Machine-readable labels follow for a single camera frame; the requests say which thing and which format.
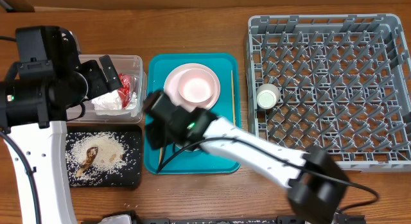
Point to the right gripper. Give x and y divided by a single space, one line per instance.
156 140

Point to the clear plastic bin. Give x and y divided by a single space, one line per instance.
127 64

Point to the pink bowl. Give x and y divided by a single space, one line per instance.
196 86

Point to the white napkin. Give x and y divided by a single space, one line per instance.
111 104

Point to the grey bowl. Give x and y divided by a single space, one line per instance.
186 147

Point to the rice and food scraps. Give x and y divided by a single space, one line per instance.
96 155

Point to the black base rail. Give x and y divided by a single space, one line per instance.
132 217

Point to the red snack wrapper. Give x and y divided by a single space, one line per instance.
125 93

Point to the pink plate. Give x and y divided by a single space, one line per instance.
171 87

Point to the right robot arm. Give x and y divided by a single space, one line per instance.
313 180

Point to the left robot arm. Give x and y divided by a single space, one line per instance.
37 91

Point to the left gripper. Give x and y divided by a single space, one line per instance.
99 84

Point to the black plastic tray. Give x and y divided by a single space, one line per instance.
135 160

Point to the teal serving tray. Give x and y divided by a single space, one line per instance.
200 162

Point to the wooden chopstick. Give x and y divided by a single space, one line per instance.
161 157
233 100

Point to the grey dishwasher rack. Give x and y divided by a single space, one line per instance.
344 83

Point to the cream paper cup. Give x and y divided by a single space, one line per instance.
267 96

